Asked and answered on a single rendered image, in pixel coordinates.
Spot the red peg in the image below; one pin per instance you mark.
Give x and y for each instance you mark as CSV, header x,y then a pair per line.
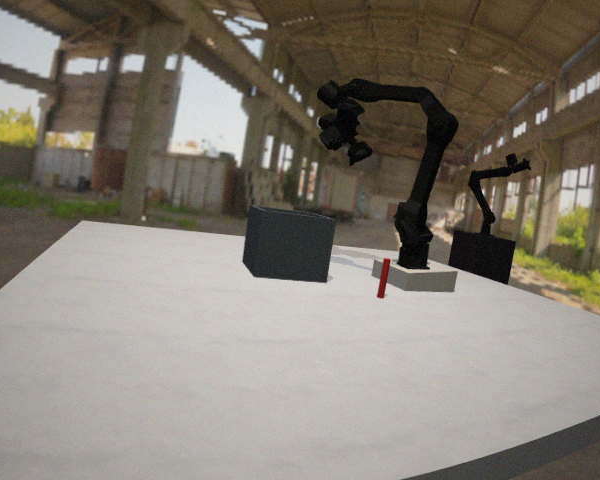
x,y
383,278

